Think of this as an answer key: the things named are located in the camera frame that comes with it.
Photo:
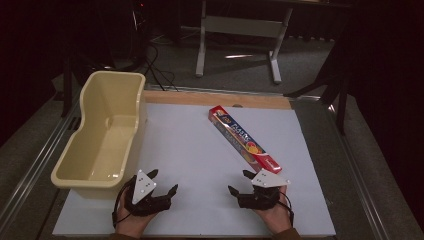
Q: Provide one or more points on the cream plastic bin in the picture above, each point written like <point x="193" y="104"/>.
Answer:
<point x="100" y="143"/>

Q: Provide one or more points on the wooden board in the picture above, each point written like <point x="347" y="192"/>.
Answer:
<point x="200" y="98"/>

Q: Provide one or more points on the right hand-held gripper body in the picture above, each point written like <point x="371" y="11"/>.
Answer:
<point x="265" y="191"/>

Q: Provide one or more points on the person's left hand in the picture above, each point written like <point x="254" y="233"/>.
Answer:
<point x="133" y="224"/>

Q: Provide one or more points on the black metal stand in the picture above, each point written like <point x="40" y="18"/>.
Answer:
<point x="68" y="90"/>
<point x="336" y="90"/>

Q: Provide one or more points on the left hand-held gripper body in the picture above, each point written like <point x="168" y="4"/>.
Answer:
<point x="144" y="186"/>

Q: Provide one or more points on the white metal table frame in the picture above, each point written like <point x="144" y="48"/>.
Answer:
<point x="246" y="26"/>

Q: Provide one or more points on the white board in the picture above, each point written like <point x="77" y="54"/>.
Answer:
<point x="193" y="150"/>

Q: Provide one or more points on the metal rail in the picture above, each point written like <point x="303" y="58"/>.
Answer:
<point x="361" y="186"/>
<point x="233" y="91"/>
<point x="30" y="173"/>

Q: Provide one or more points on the plastic wrap box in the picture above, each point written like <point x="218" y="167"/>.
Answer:
<point x="245" y="140"/>

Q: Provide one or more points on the person's right hand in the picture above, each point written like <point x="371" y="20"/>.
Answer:
<point x="277" y="218"/>

